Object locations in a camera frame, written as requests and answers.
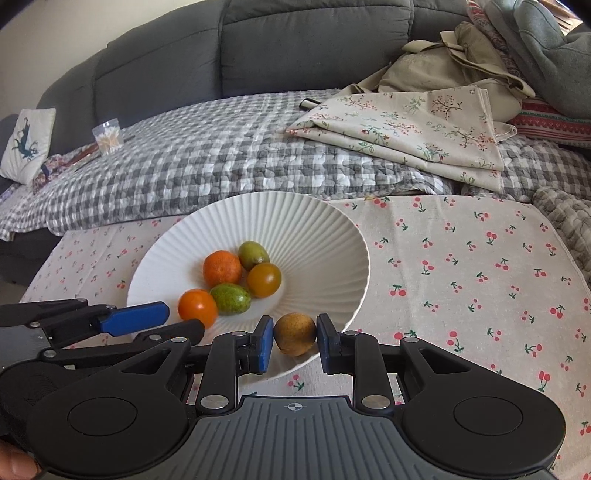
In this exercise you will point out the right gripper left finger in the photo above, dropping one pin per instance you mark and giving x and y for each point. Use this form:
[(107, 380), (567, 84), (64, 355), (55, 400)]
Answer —
[(230, 356)]

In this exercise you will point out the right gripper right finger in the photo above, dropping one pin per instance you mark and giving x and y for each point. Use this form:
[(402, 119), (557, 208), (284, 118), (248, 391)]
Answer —
[(367, 361)]

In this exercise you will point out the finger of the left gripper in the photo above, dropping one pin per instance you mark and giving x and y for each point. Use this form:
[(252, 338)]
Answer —
[(76, 320), (193, 330)]

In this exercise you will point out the orange cherry tomato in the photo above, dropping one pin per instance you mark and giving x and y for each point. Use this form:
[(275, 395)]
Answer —
[(197, 304)]

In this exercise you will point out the green reddish oval fruit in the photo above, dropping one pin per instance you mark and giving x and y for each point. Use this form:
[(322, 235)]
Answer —
[(231, 299)]

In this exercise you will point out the tan round longan fruit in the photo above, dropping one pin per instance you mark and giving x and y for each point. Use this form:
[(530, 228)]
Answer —
[(295, 334)]

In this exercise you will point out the small orange mandarin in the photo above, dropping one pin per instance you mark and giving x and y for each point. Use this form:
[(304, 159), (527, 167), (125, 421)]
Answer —
[(221, 267)]

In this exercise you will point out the amber brown cherry tomato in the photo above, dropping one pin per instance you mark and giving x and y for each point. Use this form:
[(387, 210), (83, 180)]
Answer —
[(264, 280)]

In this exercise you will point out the person's left hand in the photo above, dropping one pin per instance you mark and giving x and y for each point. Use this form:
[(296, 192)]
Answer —
[(16, 464)]

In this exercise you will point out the white ribbed plate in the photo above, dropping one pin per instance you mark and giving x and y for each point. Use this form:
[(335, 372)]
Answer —
[(270, 253)]

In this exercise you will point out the cherry print tablecloth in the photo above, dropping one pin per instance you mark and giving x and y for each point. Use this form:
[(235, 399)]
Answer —
[(486, 279)]

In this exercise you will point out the white deer print pillow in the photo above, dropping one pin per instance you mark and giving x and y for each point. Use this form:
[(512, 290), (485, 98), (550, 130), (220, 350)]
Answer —
[(28, 146)]

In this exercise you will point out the clear toothpick box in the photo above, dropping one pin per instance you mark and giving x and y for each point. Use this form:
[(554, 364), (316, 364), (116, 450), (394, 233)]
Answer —
[(108, 136)]

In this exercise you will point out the grey checkered blanket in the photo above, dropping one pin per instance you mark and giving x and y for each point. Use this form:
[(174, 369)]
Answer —
[(185, 159)]

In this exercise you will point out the folded floral cloth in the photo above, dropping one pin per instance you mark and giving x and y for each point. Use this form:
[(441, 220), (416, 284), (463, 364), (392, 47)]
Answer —
[(450, 133)]

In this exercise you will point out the grey woven throw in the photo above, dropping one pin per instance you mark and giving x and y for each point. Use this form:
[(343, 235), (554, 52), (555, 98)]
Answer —
[(571, 218)]

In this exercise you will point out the dark grey sofa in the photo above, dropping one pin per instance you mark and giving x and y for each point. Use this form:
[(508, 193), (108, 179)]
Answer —
[(213, 50)]

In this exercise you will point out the red patterned cushion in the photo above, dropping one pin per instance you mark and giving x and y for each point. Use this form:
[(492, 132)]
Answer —
[(539, 120)]

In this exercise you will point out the beige jacket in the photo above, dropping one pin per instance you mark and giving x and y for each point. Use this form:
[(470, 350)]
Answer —
[(462, 57)]

